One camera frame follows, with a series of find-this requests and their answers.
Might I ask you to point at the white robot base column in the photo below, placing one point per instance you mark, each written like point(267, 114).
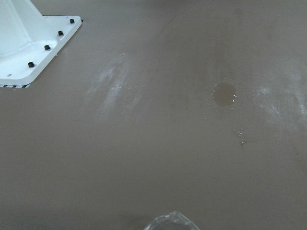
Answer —
point(29, 41)

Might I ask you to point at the small clear shot glass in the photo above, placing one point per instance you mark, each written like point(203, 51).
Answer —
point(172, 221)

